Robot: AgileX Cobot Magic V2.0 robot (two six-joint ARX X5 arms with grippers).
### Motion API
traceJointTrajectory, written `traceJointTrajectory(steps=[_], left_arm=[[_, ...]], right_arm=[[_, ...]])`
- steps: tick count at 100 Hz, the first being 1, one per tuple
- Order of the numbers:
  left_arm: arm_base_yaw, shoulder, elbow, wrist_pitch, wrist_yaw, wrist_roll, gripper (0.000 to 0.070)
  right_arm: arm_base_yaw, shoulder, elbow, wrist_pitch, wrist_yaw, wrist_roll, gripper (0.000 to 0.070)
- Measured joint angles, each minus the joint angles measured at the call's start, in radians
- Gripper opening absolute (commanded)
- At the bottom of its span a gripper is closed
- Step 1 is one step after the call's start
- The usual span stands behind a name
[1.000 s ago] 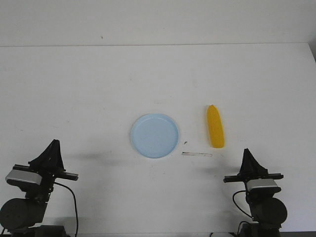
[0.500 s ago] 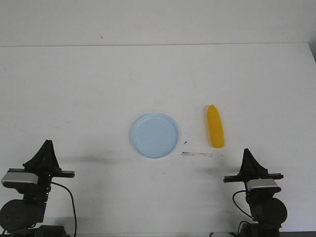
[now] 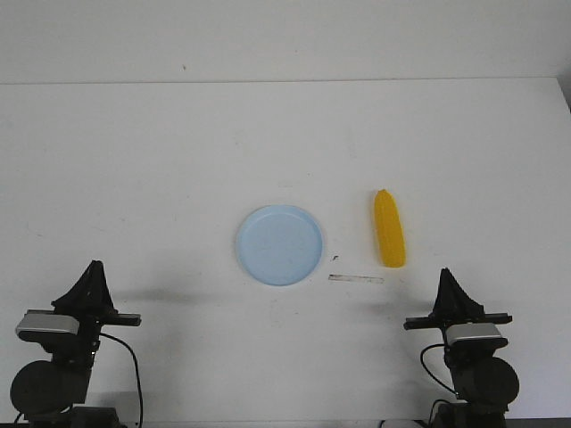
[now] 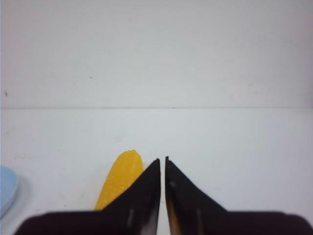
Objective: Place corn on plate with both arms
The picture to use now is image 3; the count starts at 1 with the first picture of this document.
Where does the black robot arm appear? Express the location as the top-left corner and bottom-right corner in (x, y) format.
(10, 260), (144, 427)
(403, 267), (520, 427)

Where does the light blue round plate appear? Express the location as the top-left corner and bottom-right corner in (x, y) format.
(235, 204), (324, 287)

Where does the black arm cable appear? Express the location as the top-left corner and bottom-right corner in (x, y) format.
(420, 342), (457, 396)
(98, 332), (144, 427)

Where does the yellow plastic corn cob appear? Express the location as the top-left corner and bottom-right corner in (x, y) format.
(373, 189), (406, 268)

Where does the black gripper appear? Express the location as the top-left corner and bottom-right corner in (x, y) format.
(403, 267), (512, 331)
(52, 260), (141, 357)

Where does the clear tape strip on table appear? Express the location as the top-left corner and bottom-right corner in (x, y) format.
(327, 274), (385, 284)

